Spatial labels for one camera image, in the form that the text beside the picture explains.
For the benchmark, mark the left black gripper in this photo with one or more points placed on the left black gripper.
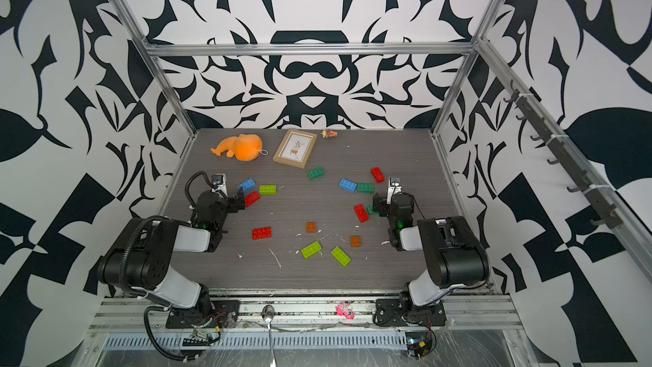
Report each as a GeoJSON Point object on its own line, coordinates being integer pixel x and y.
{"type": "Point", "coordinates": [233, 200]}

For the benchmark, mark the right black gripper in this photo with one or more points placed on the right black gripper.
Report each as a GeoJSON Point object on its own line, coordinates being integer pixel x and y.
{"type": "Point", "coordinates": [385, 201]}

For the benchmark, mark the blue lego brick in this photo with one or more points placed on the blue lego brick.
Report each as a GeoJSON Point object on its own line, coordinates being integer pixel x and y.
{"type": "Point", "coordinates": [247, 186]}
{"type": "Point", "coordinates": [348, 185]}

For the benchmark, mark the red lego brick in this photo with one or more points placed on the red lego brick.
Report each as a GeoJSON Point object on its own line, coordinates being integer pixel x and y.
{"type": "Point", "coordinates": [378, 175]}
{"type": "Point", "coordinates": [262, 233]}
{"type": "Point", "coordinates": [252, 198]}
{"type": "Point", "coordinates": [361, 213]}

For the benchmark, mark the lime lego brick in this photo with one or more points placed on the lime lego brick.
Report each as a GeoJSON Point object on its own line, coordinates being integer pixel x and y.
{"type": "Point", "coordinates": [268, 190]}
{"type": "Point", "coordinates": [311, 250]}
{"type": "Point", "coordinates": [340, 256]}

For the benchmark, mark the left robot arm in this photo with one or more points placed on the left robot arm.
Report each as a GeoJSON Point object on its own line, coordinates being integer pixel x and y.
{"type": "Point", "coordinates": [139, 261]}

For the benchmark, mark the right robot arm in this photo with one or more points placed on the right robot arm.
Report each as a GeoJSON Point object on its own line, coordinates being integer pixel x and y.
{"type": "Point", "coordinates": [454, 257]}

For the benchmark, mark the green lego brick right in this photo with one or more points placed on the green lego brick right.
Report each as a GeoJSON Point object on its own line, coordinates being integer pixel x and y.
{"type": "Point", "coordinates": [366, 188]}

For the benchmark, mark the dark green lego brick centre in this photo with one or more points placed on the dark green lego brick centre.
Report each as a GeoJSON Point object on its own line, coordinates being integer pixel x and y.
{"type": "Point", "coordinates": [316, 173]}

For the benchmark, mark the orange plush toy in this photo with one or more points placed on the orange plush toy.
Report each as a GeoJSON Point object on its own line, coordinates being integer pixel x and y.
{"type": "Point", "coordinates": [244, 147]}

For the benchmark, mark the small toy figure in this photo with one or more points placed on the small toy figure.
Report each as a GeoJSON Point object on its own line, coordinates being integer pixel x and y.
{"type": "Point", "coordinates": [328, 134]}

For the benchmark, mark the metal spoon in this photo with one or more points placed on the metal spoon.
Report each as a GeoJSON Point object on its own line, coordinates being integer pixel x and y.
{"type": "Point", "coordinates": [267, 314]}

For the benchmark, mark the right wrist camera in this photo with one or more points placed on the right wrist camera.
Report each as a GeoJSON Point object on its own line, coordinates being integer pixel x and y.
{"type": "Point", "coordinates": [394, 186]}

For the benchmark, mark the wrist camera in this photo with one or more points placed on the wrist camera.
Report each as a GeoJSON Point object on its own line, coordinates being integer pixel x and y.
{"type": "Point", "coordinates": [394, 186]}
{"type": "Point", "coordinates": [219, 184]}

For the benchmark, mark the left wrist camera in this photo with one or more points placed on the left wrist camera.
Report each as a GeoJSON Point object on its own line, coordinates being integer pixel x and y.
{"type": "Point", "coordinates": [219, 184]}

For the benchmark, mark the wooden picture frame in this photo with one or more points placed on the wooden picture frame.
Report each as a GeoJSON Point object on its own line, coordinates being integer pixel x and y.
{"type": "Point", "coordinates": [295, 148]}

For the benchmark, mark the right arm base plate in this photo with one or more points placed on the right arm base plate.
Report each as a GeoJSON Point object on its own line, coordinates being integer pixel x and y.
{"type": "Point", "coordinates": [394, 313]}

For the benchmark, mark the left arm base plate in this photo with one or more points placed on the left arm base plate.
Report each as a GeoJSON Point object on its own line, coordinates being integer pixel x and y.
{"type": "Point", "coordinates": [220, 313]}

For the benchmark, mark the pink toy on rail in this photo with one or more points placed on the pink toy on rail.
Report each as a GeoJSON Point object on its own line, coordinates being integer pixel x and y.
{"type": "Point", "coordinates": [344, 309]}

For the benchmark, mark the wall hook rack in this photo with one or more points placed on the wall hook rack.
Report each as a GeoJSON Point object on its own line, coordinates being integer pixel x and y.
{"type": "Point", "coordinates": [566, 154]}

